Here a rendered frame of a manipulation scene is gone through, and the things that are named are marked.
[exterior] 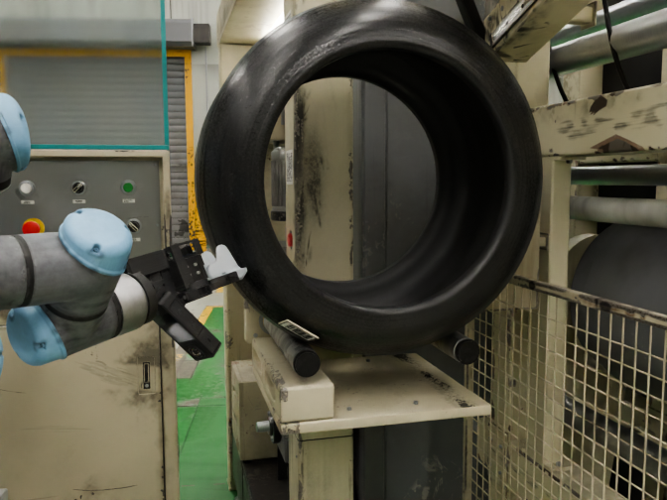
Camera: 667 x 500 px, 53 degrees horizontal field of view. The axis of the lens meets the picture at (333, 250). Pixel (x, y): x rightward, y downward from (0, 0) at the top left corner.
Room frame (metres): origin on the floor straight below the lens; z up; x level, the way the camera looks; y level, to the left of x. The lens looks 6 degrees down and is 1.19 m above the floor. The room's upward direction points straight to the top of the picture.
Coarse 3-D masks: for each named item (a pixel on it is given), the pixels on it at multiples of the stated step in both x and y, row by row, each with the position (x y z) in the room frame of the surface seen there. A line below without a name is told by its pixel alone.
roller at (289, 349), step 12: (264, 324) 1.34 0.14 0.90; (276, 336) 1.20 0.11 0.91; (288, 336) 1.14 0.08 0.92; (288, 348) 1.09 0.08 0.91; (300, 348) 1.05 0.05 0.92; (312, 348) 1.06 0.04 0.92; (288, 360) 1.08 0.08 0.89; (300, 360) 1.03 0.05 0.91; (312, 360) 1.04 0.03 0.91; (300, 372) 1.03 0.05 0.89; (312, 372) 1.04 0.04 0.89
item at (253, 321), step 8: (248, 304) 1.36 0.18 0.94; (248, 312) 1.36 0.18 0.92; (256, 312) 1.36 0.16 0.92; (248, 320) 1.36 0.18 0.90; (256, 320) 1.36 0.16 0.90; (248, 328) 1.36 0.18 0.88; (256, 328) 1.36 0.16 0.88; (264, 328) 1.36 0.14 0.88; (248, 336) 1.36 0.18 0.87; (256, 336) 1.35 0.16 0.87; (264, 336) 1.36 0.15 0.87
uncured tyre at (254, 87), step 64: (384, 0) 1.09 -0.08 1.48; (256, 64) 1.03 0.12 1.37; (320, 64) 1.03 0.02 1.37; (384, 64) 1.35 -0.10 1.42; (448, 64) 1.09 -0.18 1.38; (256, 128) 1.01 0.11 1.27; (448, 128) 1.39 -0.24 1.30; (512, 128) 1.11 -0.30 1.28; (256, 192) 1.00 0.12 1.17; (448, 192) 1.39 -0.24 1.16; (512, 192) 1.11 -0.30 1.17; (256, 256) 1.01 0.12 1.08; (448, 256) 1.37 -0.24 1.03; (512, 256) 1.12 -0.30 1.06; (320, 320) 1.03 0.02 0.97; (384, 320) 1.05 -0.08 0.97; (448, 320) 1.09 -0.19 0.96
